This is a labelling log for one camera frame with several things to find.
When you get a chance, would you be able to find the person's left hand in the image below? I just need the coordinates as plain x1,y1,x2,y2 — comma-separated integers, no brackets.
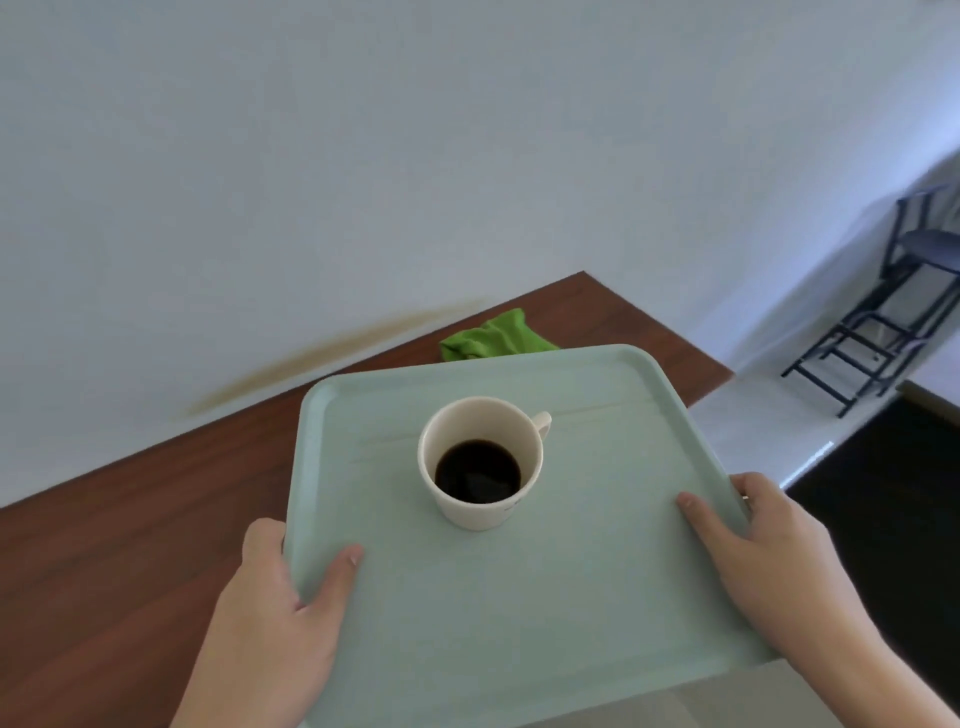
171,518,366,728

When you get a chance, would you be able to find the person's right hand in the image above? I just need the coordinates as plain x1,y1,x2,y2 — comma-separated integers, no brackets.
676,471,886,675

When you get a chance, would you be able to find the pale green plastic tray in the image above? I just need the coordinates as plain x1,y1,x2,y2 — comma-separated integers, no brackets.
283,344,777,728

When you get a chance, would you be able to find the person's right forearm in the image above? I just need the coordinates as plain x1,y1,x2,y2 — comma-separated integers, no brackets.
806,633,960,728

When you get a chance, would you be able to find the white coffee cup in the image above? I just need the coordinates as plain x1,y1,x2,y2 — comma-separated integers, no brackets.
417,396,553,533

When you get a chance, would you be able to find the black coffee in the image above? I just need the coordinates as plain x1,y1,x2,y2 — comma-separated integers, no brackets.
435,440,522,505

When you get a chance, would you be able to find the green cloth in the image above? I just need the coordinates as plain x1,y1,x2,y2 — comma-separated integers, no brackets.
439,308,561,363

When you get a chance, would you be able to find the black folding chair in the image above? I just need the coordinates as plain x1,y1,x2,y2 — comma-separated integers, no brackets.
781,183,960,419

